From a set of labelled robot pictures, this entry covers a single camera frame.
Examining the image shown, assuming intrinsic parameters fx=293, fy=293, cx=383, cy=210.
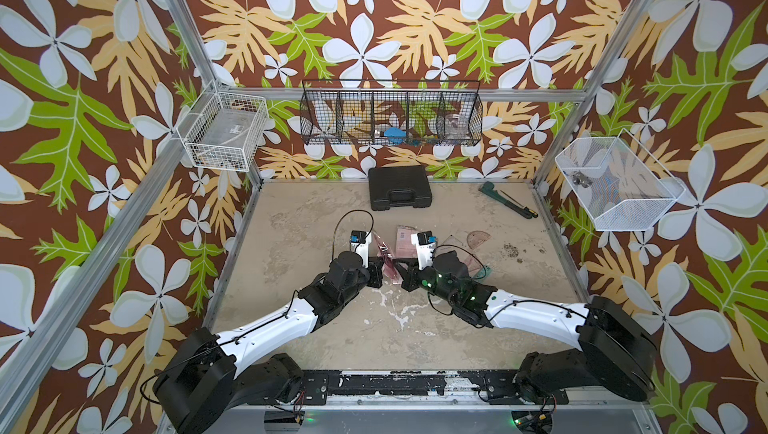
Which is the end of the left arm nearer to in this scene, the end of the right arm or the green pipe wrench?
the end of the right arm

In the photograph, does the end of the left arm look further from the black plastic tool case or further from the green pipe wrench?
the green pipe wrench

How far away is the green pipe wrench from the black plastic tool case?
239 millimetres

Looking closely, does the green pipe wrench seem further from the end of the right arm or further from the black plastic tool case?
the end of the right arm

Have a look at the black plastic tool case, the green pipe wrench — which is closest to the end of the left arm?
the black plastic tool case

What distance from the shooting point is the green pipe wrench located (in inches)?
44.3

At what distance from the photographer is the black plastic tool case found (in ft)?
3.61
